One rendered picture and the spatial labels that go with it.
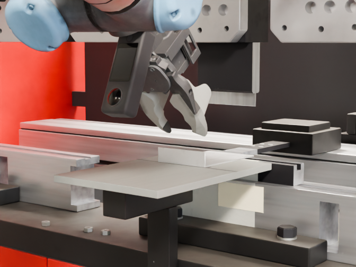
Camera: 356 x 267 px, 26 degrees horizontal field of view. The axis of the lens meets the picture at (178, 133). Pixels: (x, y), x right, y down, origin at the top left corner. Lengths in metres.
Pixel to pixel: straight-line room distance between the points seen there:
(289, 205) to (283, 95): 0.63
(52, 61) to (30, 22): 1.21
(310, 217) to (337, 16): 0.28
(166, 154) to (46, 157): 0.35
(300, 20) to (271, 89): 0.67
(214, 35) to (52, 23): 0.36
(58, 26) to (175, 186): 0.25
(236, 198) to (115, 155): 0.54
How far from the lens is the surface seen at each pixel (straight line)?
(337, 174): 1.35
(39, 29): 0.86
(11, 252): 1.35
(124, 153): 1.63
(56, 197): 1.42
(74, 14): 0.85
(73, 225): 1.29
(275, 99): 1.72
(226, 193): 1.17
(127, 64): 0.99
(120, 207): 0.99
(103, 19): 0.83
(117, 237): 1.21
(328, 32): 1.05
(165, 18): 0.78
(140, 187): 0.94
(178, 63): 1.06
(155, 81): 1.03
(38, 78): 2.04
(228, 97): 1.18
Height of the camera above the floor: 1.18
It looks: 7 degrees down
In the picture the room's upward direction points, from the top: straight up
